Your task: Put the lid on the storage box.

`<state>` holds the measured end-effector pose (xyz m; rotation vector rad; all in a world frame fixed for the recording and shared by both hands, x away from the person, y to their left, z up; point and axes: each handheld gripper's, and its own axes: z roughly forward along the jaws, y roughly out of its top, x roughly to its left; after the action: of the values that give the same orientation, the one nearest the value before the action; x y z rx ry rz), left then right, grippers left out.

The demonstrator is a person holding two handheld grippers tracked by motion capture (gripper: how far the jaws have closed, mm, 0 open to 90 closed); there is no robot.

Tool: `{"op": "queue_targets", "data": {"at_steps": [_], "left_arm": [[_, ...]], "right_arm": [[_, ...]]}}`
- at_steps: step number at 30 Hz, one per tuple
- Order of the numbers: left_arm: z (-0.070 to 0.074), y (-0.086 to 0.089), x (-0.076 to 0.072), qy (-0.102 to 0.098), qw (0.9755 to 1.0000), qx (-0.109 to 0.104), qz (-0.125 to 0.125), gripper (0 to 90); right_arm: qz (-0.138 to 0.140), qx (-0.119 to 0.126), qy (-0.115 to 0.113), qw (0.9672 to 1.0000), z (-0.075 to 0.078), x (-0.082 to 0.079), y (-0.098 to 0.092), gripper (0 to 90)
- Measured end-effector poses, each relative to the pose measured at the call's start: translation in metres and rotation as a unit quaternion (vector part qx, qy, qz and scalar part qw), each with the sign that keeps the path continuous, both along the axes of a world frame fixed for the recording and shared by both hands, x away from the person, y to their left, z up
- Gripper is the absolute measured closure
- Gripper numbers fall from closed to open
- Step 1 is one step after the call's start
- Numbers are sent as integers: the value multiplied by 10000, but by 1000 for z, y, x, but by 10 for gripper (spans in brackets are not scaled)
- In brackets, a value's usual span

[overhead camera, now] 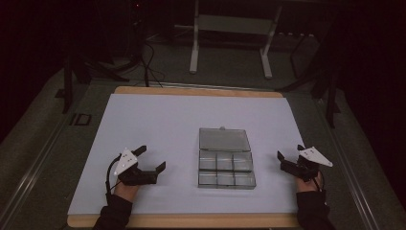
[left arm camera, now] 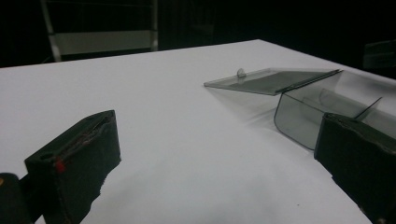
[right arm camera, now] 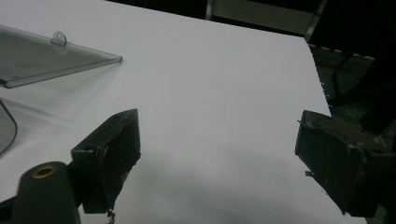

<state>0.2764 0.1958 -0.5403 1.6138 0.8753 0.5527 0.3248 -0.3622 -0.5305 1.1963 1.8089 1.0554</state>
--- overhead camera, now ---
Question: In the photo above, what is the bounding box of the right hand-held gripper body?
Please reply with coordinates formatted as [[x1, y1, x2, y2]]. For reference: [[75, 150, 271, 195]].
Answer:
[[280, 146, 334, 183]]

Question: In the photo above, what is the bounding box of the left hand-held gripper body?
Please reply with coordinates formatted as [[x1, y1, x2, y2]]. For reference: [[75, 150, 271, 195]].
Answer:
[[112, 147, 159, 187]]

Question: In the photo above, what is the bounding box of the clear plastic compartment box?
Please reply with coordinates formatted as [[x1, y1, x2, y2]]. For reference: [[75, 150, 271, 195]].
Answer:
[[197, 126, 258, 191]]

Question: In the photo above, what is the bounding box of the person's right hand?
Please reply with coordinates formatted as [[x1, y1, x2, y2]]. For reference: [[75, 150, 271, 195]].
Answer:
[[295, 172, 322, 194]]

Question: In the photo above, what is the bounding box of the person's left hand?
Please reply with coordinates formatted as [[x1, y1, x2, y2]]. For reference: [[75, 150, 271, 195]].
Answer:
[[113, 180, 140, 203]]

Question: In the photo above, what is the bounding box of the white table mat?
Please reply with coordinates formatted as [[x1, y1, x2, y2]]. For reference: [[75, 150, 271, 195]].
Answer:
[[67, 93, 304, 216]]

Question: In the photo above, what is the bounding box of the black tripod stand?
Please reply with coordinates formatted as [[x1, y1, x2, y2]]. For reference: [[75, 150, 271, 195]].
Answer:
[[276, 61, 342, 129]]

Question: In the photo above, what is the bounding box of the white metal stand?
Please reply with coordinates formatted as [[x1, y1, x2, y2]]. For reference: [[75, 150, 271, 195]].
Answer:
[[189, 0, 284, 80]]

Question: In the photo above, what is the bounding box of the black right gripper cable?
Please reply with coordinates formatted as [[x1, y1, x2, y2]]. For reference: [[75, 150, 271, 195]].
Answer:
[[311, 172, 327, 206]]

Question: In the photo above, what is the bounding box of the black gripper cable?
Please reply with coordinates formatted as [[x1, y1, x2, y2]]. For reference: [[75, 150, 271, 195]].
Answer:
[[104, 153, 124, 205], [311, 172, 327, 206]]

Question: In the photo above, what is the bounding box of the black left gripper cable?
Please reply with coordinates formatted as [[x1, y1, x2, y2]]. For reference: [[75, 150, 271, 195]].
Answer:
[[104, 153, 124, 205]]

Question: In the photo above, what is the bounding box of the black floor cable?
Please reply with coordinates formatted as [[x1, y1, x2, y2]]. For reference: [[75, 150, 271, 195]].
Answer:
[[139, 39, 167, 89]]

